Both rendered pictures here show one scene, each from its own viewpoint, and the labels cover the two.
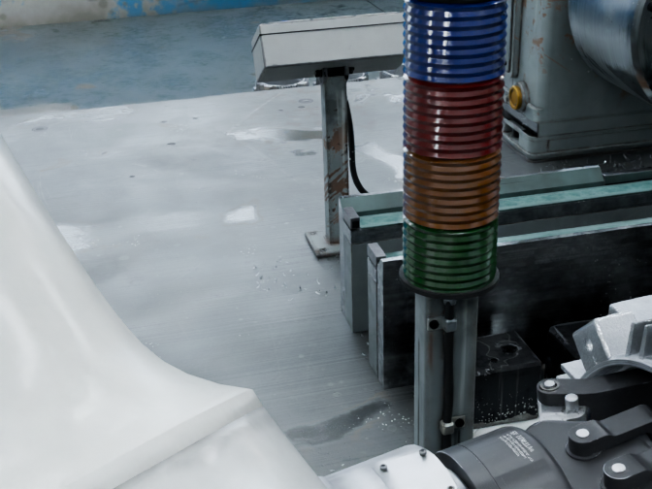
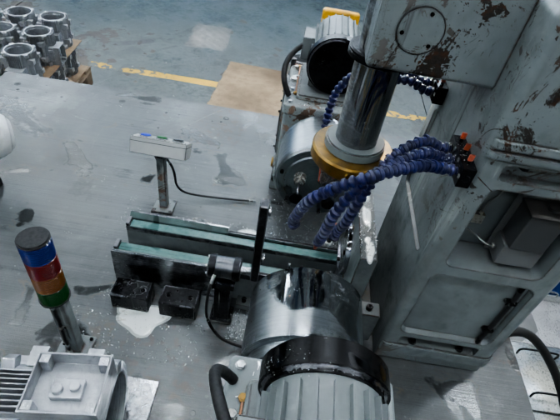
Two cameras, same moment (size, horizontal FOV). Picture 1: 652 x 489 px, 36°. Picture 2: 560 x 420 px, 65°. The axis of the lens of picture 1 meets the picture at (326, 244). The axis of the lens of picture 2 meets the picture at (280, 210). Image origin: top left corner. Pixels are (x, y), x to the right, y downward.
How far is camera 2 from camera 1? 0.85 m
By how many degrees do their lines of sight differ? 21
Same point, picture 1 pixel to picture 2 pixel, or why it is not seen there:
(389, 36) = (177, 152)
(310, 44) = (147, 147)
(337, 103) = (160, 166)
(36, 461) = not seen: outside the picture
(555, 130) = not seen: hidden behind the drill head
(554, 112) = not seen: hidden behind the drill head
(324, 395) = (98, 276)
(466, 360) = (62, 316)
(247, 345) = (95, 244)
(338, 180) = (161, 189)
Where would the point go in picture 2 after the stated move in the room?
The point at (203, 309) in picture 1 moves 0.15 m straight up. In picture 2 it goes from (97, 222) to (88, 187)
